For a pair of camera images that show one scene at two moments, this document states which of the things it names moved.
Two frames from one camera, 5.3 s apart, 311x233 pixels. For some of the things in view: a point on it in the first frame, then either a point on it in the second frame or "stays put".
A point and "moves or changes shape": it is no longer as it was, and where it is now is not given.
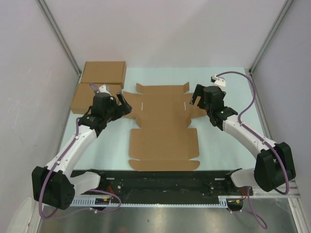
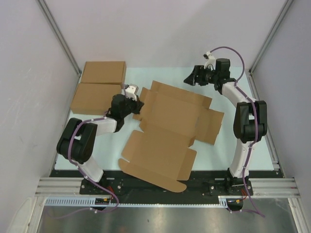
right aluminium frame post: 285,9 stays put
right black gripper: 198,91 → 198,71
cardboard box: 96,72 stays put
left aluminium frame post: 60,34 stays put
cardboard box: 83,97 stays put
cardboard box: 162,141 moves or changes shape
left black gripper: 125,109 → 138,104
